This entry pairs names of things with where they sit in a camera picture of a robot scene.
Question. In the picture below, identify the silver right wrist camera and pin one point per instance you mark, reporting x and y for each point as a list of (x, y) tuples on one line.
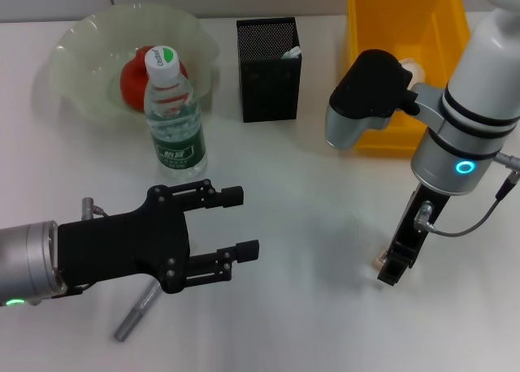
[(365, 92)]

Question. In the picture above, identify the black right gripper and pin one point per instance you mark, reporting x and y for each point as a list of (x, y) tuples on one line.
[(418, 221)]

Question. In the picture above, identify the red-orange fruit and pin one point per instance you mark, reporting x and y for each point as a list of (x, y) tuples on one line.
[(132, 83)]

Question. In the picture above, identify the white paper ball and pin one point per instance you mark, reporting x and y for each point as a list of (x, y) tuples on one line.
[(412, 69)]

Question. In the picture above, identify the black mesh pen holder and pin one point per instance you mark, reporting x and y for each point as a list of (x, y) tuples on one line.
[(268, 92)]

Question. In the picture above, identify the green pen white clip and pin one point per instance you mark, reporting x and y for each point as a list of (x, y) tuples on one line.
[(293, 53)]

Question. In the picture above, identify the silver marker pen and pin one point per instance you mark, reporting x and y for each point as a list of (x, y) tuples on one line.
[(134, 317)]

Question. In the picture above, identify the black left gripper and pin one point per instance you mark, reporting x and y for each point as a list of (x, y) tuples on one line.
[(122, 246)]

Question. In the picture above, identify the clear water bottle green label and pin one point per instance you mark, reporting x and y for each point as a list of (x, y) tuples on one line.
[(176, 136)]

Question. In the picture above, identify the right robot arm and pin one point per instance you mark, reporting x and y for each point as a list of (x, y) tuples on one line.
[(483, 83)]

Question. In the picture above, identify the pale green glass fruit plate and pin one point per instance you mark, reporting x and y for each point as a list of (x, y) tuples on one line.
[(81, 75)]

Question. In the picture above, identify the yellow plastic storage bin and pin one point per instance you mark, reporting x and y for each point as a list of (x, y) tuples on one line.
[(406, 14)]

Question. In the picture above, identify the beige eraser with barcode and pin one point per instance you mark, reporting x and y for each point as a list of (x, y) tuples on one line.
[(380, 260)]

